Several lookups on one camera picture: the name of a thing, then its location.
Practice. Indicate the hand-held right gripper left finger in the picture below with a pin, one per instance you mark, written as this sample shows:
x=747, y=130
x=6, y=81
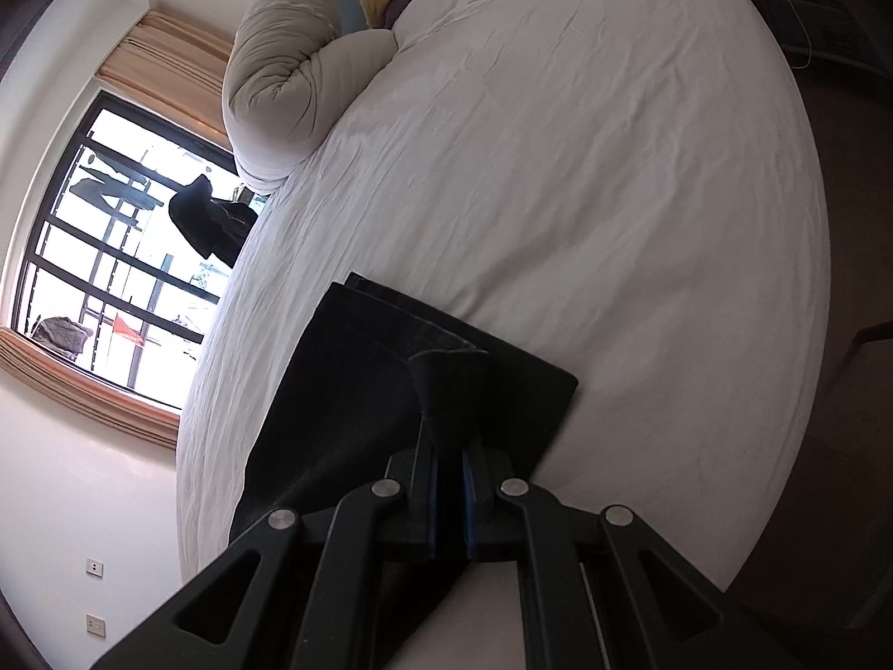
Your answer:
x=432, y=502

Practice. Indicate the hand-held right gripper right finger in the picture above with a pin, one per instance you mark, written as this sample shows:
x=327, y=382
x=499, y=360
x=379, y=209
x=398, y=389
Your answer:
x=469, y=509

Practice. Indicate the black denim pants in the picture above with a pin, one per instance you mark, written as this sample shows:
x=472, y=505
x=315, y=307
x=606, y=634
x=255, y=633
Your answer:
x=349, y=377

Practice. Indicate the dark hanging pants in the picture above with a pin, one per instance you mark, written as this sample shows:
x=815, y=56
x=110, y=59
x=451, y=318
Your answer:
x=118, y=192

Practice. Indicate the bed with white sheet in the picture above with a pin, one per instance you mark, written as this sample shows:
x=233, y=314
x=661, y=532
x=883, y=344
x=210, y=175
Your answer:
x=558, y=188

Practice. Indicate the red hanging garment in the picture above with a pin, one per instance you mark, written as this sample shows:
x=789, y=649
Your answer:
x=129, y=331

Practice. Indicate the black jacket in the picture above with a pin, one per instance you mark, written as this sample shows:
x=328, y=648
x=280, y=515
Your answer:
x=206, y=223

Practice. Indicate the beige curtain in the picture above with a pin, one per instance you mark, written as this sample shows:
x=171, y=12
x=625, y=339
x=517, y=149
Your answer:
x=167, y=70
x=91, y=391

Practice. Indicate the grey hanging jacket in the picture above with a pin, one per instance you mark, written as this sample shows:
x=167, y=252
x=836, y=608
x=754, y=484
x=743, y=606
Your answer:
x=63, y=338

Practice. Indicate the black-framed glass balcony door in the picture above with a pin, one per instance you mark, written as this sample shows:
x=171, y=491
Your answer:
x=77, y=279

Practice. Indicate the rolled grey-white duvet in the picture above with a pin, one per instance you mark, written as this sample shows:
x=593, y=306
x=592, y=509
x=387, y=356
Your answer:
x=279, y=84

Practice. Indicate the dark quilted mat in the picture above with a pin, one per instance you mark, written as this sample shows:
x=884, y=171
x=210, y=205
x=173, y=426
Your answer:
x=830, y=7

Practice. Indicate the white wall socket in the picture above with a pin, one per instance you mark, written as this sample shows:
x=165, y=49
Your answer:
x=95, y=624
x=94, y=567

